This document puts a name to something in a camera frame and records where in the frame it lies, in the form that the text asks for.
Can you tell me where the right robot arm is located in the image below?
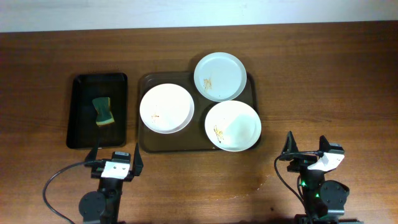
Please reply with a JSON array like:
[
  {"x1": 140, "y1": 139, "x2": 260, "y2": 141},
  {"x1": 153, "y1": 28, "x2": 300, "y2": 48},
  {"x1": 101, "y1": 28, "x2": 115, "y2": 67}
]
[{"x1": 274, "y1": 131, "x2": 360, "y2": 224}]

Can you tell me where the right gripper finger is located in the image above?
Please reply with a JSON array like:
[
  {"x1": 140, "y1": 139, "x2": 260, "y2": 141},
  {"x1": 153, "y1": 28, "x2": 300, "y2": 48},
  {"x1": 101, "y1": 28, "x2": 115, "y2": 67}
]
[
  {"x1": 319, "y1": 135, "x2": 330, "y2": 152},
  {"x1": 279, "y1": 131, "x2": 299, "y2": 161}
]

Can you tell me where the black plastic tray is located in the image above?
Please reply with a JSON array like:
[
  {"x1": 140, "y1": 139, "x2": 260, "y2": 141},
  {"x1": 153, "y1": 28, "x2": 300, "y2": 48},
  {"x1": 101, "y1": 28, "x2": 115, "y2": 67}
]
[{"x1": 66, "y1": 73, "x2": 128, "y2": 149}]

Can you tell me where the brown plastic tray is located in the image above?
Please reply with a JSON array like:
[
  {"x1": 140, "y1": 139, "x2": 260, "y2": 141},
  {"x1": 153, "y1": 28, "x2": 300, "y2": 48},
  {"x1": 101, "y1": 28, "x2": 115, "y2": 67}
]
[{"x1": 137, "y1": 71, "x2": 259, "y2": 154}]

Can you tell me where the white plate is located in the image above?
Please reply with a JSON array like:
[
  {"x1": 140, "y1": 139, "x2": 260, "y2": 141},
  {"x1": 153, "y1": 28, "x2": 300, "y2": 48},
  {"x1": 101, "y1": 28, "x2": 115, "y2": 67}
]
[
  {"x1": 139, "y1": 83, "x2": 195, "y2": 134},
  {"x1": 205, "y1": 100, "x2": 262, "y2": 152}
]

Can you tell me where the green yellow sponge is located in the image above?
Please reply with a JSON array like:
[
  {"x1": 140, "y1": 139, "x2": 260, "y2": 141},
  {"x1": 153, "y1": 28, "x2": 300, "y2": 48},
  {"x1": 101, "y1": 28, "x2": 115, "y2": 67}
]
[{"x1": 92, "y1": 97, "x2": 114, "y2": 127}]

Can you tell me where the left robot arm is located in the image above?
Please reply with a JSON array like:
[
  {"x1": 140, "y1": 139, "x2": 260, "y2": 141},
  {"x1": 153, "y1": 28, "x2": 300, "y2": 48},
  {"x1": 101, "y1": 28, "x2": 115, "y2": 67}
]
[{"x1": 78, "y1": 142, "x2": 144, "y2": 224}]

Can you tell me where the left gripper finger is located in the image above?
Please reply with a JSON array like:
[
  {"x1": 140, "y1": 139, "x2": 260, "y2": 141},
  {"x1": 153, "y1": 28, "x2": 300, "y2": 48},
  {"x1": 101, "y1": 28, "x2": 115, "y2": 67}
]
[
  {"x1": 85, "y1": 137, "x2": 100, "y2": 162},
  {"x1": 132, "y1": 143, "x2": 144, "y2": 176}
]

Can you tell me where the pale blue plate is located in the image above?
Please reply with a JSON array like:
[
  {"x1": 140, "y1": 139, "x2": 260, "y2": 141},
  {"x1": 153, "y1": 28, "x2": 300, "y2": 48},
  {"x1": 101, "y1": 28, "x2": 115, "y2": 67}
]
[{"x1": 193, "y1": 52, "x2": 248, "y2": 102}]

